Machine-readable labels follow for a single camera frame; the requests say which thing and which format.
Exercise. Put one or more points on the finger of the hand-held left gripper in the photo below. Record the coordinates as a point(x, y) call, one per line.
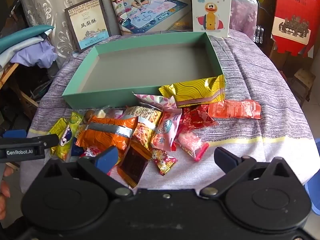
point(15, 133)
point(32, 141)

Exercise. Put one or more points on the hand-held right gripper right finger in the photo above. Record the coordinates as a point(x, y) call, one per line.
point(221, 156)

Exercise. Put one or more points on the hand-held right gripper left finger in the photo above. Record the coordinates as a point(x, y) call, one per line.
point(108, 158)

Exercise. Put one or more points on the orange wavy snack packet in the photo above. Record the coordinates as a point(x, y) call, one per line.
point(107, 135)

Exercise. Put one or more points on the brown chocolate packet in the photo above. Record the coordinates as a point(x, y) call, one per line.
point(132, 165)

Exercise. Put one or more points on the blue snack packet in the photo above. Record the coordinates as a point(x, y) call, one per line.
point(77, 149)

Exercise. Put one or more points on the pink marshmallow packet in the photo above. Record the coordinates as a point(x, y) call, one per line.
point(191, 143)

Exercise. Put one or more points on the green-yellow snack packet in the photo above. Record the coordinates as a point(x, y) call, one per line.
point(71, 132)

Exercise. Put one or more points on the dark red shiny snack packet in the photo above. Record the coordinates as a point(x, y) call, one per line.
point(198, 117)

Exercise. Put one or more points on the clear snack packet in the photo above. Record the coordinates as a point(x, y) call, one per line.
point(110, 112)

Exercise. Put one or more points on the brown pudding cup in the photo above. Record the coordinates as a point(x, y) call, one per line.
point(88, 116)

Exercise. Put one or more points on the orange-red snack packet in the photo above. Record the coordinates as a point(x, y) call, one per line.
point(235, 108)

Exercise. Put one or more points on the orange noodle snack packet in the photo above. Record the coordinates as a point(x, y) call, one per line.
point(147, 122)

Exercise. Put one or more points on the floral gold candy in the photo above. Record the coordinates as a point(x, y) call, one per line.
point(163, 161)

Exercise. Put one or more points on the green cardboard box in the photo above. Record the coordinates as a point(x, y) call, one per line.
point(100, 101)

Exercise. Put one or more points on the pink translucent snack packet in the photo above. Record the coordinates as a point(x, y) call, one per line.
point(167, 127)

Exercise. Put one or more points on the yellow wavy snack packet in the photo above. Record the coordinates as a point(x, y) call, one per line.
point(192, 90)

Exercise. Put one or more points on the pink floral snack packet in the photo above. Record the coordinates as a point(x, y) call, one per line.
point(155, 100)

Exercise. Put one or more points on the person's left hand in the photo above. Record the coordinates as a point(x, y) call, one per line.
point(5, 192)

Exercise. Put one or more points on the wooden rack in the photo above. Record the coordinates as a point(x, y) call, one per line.
point(15, 90)

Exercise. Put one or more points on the lavender cloth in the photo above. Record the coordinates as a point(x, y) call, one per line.
point(35, 55)

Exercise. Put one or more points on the purple striped tablecloth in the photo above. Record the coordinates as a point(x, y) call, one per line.
point(262, 85)

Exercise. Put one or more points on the white cloth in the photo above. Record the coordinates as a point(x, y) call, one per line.
point(10, 51)

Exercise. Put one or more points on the wooden stool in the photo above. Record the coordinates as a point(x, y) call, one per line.
point(303, 80)

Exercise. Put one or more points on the clothes pegs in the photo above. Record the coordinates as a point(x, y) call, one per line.
point(258, 33)

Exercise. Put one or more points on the brown framed pastry box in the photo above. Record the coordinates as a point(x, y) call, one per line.
point(87, 25)

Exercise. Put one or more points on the white lace curtain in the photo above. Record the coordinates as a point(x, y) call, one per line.
point(50, 2)

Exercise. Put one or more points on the duck toy box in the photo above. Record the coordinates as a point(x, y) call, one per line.
point(211, 7)

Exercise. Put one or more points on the white plastic bag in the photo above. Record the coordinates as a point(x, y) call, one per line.
point(246, 5)

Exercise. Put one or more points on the red paper lantern box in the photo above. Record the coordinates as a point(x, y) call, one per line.
point(292, 17)

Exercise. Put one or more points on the play mat box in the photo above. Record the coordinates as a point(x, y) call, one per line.
point(150, 7)

